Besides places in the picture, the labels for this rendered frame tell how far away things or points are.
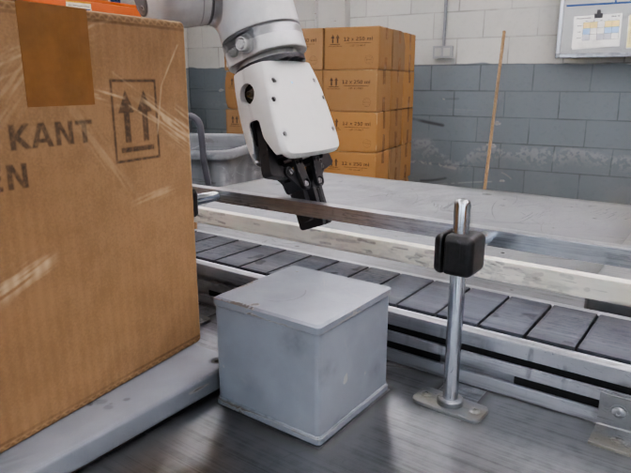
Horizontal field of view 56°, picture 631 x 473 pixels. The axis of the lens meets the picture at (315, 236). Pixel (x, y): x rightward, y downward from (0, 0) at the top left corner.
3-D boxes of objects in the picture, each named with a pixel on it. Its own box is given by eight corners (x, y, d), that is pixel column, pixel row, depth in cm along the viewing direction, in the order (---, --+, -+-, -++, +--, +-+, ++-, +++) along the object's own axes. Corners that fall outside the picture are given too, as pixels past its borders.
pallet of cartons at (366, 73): (415, 226, 451) (423, 34, 415) (382, 254, 378) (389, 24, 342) (276, 212, 498) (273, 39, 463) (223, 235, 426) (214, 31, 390)
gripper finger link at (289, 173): (290, 164, 58) (309, 229, 59) (309, 160, 61) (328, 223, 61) (267, 173, 60) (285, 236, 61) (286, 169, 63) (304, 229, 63)
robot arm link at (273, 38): (260, 16, 55) (269, 48, 55) (315, 23, 62) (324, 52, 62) (203, 51, 60) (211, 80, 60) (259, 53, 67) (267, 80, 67)
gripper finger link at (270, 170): (251, 157, 56) (289, 189, 59) (268, 96, 59) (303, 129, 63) (241, 160, 56) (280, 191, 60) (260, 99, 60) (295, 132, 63)
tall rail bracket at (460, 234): (494, 381, 50) (510, 189, 45) (460, 420, 44) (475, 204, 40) (457, 371, 51) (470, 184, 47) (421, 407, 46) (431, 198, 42)
